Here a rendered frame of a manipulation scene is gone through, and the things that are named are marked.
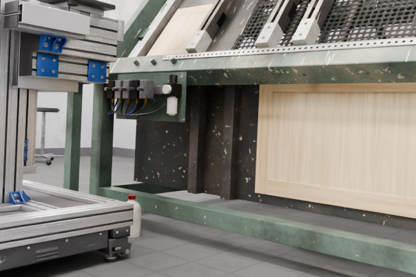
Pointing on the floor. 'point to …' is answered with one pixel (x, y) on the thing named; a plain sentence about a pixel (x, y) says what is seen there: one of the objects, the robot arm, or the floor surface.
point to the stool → (44, 135)
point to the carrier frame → (226, 177)
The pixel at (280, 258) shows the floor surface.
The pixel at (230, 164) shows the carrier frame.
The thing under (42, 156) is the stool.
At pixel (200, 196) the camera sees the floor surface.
